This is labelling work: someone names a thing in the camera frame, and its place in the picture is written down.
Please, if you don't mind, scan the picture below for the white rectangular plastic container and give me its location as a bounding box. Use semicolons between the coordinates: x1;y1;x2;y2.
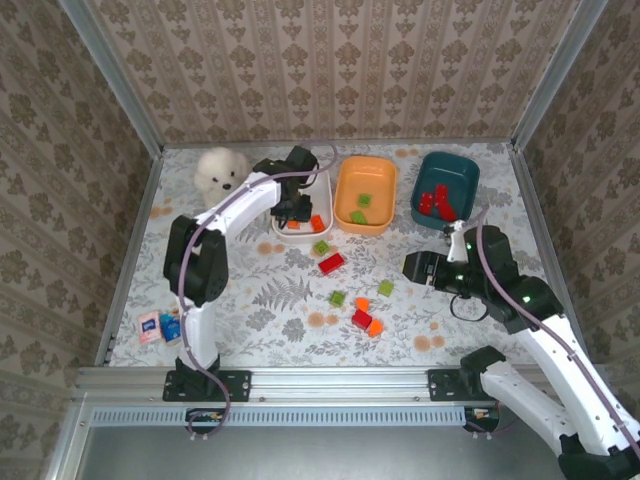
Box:
269;167;335;245

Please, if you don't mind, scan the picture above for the long red lego brick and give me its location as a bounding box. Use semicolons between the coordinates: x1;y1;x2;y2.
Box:
318;253;347;276

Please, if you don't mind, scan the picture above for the orange rectangular plastic container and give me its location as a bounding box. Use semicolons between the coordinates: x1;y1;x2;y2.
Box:
332;155;398;236

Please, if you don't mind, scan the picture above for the white plush dog toy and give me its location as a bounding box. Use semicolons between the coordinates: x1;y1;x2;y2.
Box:
193;146;254;211

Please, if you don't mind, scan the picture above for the teal rectangular plastic container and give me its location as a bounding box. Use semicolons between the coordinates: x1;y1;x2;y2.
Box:
409;151;481;232

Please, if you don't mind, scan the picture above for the pink tissue packet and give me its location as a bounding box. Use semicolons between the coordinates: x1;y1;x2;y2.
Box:
137;310;162;345

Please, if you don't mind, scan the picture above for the grey metal plate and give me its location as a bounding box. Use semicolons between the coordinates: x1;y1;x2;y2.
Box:
42;399;631;480

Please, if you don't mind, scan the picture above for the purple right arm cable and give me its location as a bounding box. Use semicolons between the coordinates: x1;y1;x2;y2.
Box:
462;207;640;454

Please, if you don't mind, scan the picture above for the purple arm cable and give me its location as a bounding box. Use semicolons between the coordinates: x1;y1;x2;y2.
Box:
462;207;640;454
177;141;339;442

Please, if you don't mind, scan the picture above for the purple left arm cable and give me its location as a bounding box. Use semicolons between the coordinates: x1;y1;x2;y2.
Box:
177;141;339;442

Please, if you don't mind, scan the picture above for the thin black cable loop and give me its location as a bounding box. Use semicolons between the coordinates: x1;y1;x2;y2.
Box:
449;293;489;322

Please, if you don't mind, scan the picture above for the aluminium table side rail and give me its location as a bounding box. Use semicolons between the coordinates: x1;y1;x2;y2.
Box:
93;147;166;367
507;143;592;365

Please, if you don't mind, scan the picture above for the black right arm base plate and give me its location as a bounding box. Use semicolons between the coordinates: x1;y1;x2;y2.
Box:
427;367;489;403

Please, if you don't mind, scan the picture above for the aluminium mounting rail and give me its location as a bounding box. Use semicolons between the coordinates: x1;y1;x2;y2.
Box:
73;364;622;402

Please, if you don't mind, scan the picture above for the grey slotted cable duct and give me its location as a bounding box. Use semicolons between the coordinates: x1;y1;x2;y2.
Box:
91;405;470;428

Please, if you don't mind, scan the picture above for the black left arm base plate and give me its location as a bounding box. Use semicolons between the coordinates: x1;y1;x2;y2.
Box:
162;368;252;403

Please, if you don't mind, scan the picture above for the aluminium frame post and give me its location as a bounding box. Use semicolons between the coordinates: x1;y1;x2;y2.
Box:
58;0;165;154
510;0;611;150

